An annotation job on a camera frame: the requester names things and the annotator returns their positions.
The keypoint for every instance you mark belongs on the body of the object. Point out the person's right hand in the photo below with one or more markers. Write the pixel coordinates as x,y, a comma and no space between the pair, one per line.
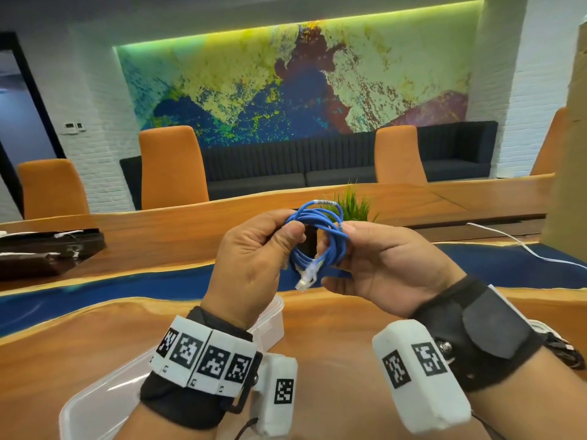
399,265

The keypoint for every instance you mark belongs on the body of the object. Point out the person's left hand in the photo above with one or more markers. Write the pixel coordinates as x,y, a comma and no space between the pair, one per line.
247,274

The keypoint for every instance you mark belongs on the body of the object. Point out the clear plastic container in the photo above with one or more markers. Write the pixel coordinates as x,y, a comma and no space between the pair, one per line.
91,407

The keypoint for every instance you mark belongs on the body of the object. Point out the person's left forearm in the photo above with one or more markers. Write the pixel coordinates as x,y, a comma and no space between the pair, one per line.
151,428

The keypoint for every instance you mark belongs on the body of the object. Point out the green potted plant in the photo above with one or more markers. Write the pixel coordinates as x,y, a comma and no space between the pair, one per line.
351,206

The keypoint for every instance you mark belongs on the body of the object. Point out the orange chair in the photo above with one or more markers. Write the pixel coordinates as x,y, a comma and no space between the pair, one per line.
399,155
172,169
52,190
548,146

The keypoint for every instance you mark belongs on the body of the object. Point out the black sofa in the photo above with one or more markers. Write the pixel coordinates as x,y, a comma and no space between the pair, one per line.
257,164

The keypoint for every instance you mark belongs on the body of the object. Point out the wooden table with blue inlay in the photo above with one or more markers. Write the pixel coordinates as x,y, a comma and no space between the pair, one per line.
114,325

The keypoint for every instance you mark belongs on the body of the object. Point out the black left wristband with markers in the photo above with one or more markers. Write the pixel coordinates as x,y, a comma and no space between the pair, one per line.
169,403

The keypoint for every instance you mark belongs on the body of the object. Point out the dark framed glass door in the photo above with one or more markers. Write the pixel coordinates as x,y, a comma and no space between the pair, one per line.
25,123

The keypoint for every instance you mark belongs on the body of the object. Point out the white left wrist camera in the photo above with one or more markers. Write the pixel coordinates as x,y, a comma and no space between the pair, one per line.
275,421

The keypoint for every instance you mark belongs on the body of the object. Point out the colourful abstract wall painting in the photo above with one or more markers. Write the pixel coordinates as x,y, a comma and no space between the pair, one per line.
206,87

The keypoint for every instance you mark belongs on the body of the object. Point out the white wall thermostat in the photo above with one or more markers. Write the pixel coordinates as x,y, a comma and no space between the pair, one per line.
69,127

